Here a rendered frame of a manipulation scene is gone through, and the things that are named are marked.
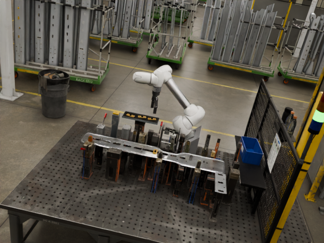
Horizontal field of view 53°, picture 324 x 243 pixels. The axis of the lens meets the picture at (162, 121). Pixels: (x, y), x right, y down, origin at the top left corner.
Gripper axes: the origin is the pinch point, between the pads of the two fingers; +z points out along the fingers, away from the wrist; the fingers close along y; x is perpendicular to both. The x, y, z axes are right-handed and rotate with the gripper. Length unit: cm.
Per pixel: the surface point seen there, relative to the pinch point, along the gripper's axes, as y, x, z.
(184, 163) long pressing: 56, 23, 27
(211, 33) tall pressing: -840, 387, 67
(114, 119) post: -8.5, -36.2, 17.9
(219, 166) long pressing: 59, 56, 27
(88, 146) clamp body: 39, -63, 22
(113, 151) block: 41, -41, 24
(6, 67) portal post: -289, -195, 70
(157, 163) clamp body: 59, -3, 24
